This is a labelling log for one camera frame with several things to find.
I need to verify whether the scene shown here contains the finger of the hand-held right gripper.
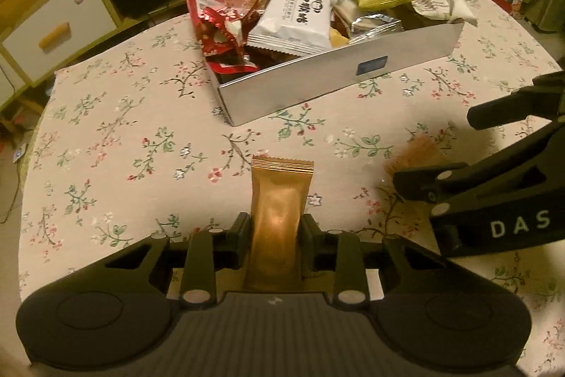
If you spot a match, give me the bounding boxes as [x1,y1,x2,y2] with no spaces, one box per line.
[467,70,565,131]
[392,122,565,206]

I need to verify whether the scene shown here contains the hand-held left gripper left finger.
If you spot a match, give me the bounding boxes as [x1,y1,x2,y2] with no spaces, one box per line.
[102,213,253,309]

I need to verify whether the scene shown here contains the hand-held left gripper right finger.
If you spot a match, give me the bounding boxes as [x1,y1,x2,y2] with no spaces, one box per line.
[299,213,446,309]

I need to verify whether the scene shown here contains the gold stick snack packet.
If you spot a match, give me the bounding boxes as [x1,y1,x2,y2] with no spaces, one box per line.
[245,155,315,294]

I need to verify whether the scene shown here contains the pink cardboard box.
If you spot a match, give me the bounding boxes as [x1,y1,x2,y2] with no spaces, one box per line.
[188,0,466,127]

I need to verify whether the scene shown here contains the silver foil snack packet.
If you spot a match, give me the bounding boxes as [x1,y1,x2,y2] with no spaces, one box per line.
[346,12,403,44]

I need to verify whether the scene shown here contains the small shiny red snack packet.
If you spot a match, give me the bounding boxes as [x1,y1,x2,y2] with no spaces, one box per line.
[196,4,259,60]

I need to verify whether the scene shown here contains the white black-print snack packet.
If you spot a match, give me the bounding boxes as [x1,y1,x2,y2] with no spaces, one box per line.
[247,0,336,57]

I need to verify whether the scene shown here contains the floral tablecloth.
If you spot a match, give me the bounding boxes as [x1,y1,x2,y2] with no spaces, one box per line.
[20,0,565,377]

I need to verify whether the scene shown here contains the small white cabinet drawer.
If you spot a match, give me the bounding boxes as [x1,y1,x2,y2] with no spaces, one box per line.
[0,63,28,109]

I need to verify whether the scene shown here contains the white drawer with round sticker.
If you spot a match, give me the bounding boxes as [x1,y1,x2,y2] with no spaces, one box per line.
[0,0,121,85]

